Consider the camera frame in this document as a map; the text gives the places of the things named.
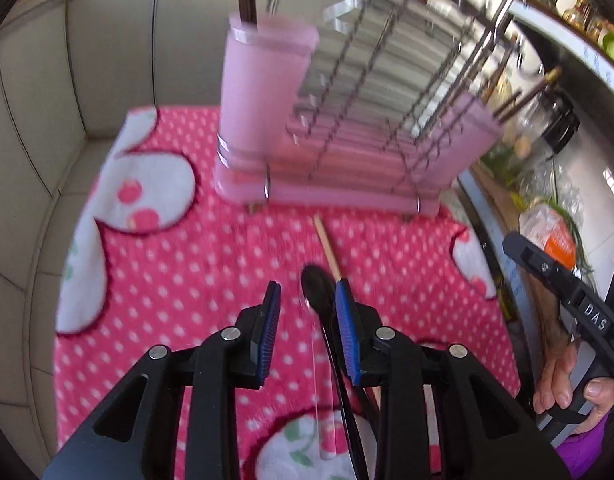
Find orange and white plastic bag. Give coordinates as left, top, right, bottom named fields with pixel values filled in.
left=518, top=204, right=580, bottom=268

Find person's purple clothing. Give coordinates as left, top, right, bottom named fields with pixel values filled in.
left=557, top=410, right=614, bottom=480

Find tall pink plastic utensil cup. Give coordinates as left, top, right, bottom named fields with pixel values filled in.
left=427, top=91, right=504, bottom=188

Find wide pink plastic utensil holder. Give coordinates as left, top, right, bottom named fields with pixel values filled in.
left=217, top=12, right=320, bottom=171

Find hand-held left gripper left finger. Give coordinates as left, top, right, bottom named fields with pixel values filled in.
left=42, top=281, right=283, bottom=480

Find clear plastic bags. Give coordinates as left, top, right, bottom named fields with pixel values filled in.
left=517, top=160, right=588, bottom=211

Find person's right hand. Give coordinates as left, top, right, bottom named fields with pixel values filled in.
left=532, top=340, right=614, bottom=426

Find metal wire utensil rack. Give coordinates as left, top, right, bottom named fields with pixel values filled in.
left=214, top=0, right=505, bottom=221

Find glass jar with chopsticks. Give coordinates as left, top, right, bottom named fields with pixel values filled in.
left=479, top=105, right=555, bottom=186

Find black blender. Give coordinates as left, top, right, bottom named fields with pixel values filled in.
left=517, top=87, right=582, bottom=161

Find pink plastic drip tray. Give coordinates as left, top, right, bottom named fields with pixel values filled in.
left=214, top=160, right=440, bottom=217

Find pink polka dot blanket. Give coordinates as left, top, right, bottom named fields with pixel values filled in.
left=52, top=105, right=522, bottom=480

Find dark chopstick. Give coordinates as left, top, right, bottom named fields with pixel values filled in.
left=492, top=66, right=562, bottom=117
left=496, top=91, right=548, bottom=123

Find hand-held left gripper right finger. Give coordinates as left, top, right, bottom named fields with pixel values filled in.
left=335, top=279, right=572, bottom=480

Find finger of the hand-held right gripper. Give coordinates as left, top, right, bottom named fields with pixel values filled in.
left=503, top=232, right=584, bottom=307

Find wooden chopstick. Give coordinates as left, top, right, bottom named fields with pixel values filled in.
left=312, top=214, right=383, bottom=411
left=481, top=34, right=520, bottom=106

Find black spoon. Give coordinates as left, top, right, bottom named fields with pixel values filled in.
left=299, top=265, right=383, bottom=480

